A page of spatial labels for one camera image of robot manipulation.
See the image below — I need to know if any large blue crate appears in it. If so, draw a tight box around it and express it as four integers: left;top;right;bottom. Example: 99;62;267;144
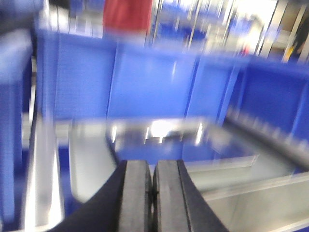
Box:
37;29;309;140
0;29;32;224

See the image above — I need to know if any person in red shirt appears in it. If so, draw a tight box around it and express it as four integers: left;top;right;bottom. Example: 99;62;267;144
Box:
103;0;153;33

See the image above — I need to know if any large blue crate left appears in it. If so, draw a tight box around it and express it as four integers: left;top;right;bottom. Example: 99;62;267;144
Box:
0;29;32;224

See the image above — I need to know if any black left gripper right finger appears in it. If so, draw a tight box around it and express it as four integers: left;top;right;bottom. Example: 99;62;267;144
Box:
153;160;228;232

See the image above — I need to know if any large blue crate right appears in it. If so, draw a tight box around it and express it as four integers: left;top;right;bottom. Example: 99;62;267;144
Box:
37;29;309;140

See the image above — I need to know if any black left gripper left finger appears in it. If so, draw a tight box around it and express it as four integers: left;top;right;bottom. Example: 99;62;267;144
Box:
51;160;152;232

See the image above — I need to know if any silver metal tray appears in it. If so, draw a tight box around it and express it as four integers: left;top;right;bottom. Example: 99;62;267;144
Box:
186;156;309;232
68;118;259;203

